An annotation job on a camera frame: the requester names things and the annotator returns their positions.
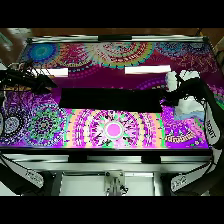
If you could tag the black garment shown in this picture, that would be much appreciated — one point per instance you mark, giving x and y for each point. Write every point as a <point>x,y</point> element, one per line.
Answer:
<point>110,99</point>

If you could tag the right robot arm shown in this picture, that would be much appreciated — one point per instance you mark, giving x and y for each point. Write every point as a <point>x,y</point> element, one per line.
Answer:
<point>213,130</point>

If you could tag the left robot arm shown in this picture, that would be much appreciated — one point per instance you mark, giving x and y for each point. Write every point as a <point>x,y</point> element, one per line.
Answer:
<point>20,78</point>

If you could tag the white garment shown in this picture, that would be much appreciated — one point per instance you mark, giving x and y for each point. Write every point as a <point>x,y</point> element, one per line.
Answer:
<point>188,106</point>

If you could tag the silver frame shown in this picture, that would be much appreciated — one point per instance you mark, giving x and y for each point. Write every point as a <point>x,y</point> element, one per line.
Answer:
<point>100,166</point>

